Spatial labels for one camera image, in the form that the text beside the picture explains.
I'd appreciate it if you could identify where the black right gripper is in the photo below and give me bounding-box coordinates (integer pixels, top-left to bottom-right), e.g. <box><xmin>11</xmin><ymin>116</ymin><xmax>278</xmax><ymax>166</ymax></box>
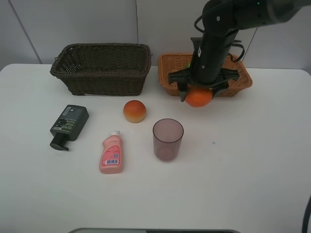
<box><xmin>168</xmin><ymin>30</ymin><xmax>240</xmax><ymax>102</ymax></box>

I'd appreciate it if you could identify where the pink lotion bottle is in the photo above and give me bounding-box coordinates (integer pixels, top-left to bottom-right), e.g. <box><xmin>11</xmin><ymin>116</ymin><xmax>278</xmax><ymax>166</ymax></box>
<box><xmin>99</xmin><ymin>131</ymin><xmax>123</xmax><ymax>174</ymax></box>

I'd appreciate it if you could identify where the light orange wicker basket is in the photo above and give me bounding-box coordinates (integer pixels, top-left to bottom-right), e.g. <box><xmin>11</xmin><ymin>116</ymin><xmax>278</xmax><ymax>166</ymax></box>
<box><xmin>158</xmin><ymin>53</ymin><xmax>253</xmax><ymax>97</ymax></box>

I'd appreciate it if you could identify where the pink translucent plastic cup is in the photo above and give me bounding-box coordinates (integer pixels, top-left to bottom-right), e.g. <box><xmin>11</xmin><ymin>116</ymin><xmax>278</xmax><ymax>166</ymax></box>
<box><xmin>153</xmin><ymin>118</ymin><xmax>184</xmax><ymax>162</ymax></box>

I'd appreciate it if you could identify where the dark green pump bottle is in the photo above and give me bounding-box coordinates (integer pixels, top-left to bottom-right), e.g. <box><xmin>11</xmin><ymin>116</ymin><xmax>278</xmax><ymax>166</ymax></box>
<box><xmin>50</xmin><ymin>105</ymin><xmax>89</xmax><ymax>151</ymax></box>

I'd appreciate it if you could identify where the orange mandarin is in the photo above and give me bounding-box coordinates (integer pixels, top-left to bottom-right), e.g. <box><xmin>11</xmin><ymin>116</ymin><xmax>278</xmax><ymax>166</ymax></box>
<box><xmin>185</xmin><ymin>88</ymin><xmax>213</xmax><ymax>107</ymax></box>

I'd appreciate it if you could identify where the red yellow peach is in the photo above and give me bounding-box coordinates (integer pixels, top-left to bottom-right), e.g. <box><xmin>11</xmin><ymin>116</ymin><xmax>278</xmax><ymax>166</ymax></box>
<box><xmin>123</xmin><ymin>100</ymin><xmax>147</xmax><ymax>123</ymax></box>

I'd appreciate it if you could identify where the dark brown wicker basket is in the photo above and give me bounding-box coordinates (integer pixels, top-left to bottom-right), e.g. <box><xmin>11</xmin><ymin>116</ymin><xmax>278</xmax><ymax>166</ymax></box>
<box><xmin>50</xmin><ymin>43</ymin><xmax>151</xmax><ymax>97</ymax></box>

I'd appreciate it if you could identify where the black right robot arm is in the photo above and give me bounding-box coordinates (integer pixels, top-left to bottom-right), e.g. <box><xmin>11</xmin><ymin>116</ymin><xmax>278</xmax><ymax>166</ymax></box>
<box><xmin>168</xmin><ymin>0</ymin><xmax>311</xmax><ymax>101</ymax></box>

